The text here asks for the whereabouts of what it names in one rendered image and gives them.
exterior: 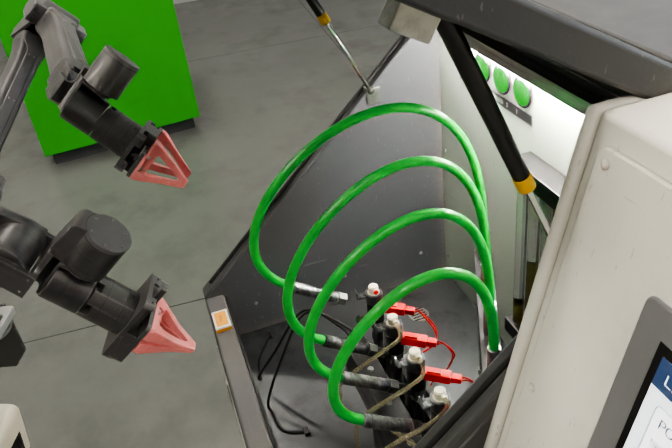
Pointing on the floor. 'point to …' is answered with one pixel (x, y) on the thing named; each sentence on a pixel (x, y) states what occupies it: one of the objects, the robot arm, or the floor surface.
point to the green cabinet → (102, 31)
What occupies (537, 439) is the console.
